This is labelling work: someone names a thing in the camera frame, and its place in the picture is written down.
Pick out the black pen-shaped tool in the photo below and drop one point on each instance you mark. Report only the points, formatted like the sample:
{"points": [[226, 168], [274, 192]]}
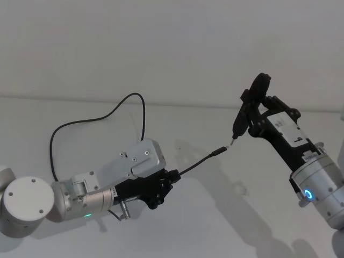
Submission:
{"points": [[239, 119]]}

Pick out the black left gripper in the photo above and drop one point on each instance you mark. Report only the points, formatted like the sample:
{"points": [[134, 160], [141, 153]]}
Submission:
{"points": [[139, 189]]}

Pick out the white table cloth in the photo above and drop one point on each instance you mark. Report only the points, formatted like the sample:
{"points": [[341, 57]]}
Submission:
{"points": [[188, 228]]}

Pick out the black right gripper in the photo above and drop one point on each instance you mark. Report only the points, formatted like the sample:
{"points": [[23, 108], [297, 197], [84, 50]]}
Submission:
{"points": [[276, 146]]}

